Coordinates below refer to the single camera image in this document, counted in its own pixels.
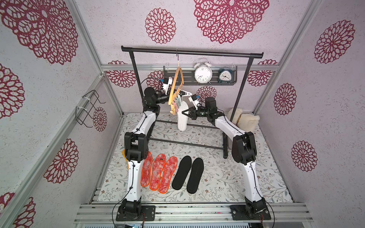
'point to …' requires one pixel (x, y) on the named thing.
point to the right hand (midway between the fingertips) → (181, 111)
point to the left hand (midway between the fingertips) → (184, 92)
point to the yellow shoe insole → (123, 154)
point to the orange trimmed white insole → (169, 168)
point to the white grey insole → (182, 118)
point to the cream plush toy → (246, 121)
